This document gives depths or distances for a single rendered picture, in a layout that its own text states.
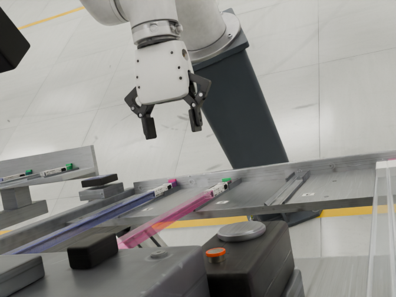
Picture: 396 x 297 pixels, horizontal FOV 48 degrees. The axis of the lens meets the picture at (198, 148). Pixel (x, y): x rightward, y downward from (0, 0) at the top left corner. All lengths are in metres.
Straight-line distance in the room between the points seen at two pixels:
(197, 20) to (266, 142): 0.42
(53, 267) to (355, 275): 0.18
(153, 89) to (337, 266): 0.54
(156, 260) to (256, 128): 1.07
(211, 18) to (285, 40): 1.25
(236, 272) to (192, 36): 0.91
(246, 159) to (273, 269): 1.09
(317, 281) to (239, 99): 0.89
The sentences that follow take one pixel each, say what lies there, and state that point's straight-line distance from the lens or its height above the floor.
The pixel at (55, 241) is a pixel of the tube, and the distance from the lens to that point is 0.51.
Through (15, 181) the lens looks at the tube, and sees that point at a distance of 0.83.
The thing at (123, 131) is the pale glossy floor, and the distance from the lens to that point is 2.23.
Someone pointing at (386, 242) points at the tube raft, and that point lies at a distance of 0.30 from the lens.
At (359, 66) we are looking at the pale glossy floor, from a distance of 1.99.
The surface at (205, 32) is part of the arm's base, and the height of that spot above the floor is 0.75.
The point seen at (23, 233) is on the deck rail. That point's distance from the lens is 0.60.
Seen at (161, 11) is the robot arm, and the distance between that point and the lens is 0.77.
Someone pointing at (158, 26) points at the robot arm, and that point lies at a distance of 0.76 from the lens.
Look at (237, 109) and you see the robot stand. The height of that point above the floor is 0.52.
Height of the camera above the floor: 1.25
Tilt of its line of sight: 41 degrees down
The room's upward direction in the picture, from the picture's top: 31 degrees counter-clockwise
